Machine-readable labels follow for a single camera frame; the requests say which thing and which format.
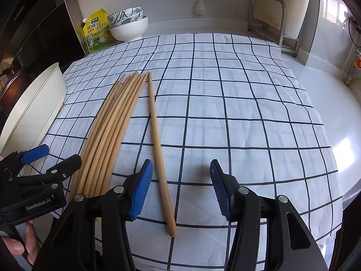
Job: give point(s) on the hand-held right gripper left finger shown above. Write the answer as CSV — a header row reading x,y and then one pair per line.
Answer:
x,y
141,192

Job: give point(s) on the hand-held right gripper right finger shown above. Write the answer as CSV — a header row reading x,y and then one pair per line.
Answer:
x,y
221,192

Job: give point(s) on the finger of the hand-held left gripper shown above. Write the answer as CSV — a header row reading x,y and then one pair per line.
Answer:
x,y
67,165
35,152

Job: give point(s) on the white oval plastic container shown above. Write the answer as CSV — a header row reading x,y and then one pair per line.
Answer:
x,y
31,110

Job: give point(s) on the long wooden chopstick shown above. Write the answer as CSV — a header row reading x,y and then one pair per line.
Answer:
x,y
158,152

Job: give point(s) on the bundle of wooden chopsticks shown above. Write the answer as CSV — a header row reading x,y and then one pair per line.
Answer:
x,y
112,135

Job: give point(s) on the person's left hand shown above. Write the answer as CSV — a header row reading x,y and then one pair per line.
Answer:
x,y
33,240

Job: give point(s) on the brown pot with lid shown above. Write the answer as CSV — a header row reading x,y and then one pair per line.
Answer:
x,y
11,90

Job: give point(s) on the white black-checked cloth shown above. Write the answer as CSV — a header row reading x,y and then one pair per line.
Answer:
x,y
225,118

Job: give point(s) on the yellow green seasoning pouch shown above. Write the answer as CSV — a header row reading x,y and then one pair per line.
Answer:
x,y
98,34

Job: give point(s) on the plain white bowl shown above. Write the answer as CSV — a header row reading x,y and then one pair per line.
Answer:
x,y
129,31

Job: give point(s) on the floral patterned bowl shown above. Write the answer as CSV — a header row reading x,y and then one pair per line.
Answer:
x,y
140,18
124,15

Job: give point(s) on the metal rack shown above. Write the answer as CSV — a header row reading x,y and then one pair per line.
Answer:
x,y
283,22

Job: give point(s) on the white cutting board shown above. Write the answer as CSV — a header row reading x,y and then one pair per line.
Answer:
x,y
299,5

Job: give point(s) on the window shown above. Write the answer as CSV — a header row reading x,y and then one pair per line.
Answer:
x,y
332,5

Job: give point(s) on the wall fitting with red knob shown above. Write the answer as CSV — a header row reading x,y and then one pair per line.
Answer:
x,y
358,63

